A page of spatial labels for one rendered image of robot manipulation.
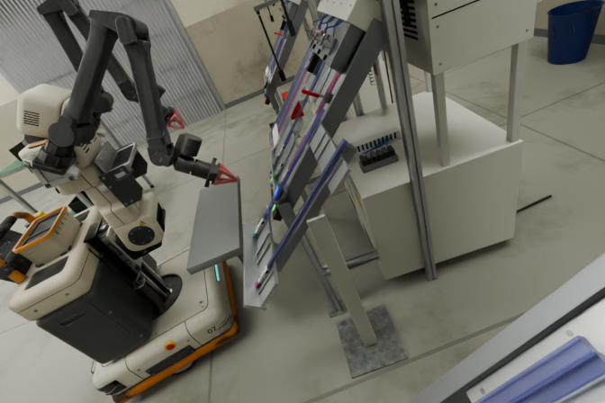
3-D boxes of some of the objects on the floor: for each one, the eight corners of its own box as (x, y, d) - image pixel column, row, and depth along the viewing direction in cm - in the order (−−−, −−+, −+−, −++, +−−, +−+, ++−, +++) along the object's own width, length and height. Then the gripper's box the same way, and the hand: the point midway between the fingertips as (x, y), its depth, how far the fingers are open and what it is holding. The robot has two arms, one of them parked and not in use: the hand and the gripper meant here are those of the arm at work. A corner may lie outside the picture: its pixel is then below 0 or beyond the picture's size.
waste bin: (609, 54, 245) (624, -6, 220) (570, 70, 245) (581, 13, 221) (565, 48, 277) (574, -5, 252) (531, 62, 278) (537, 11, 253)
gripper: (192, 166, 104) (234, 180, 109) (186, 183, 96) (232, 196, 101) (197, 150, 101) (240, 165, 107) (192, 165, 93) (239, 180, 98)
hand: (234, 179), depth 103 cm, fingers closed
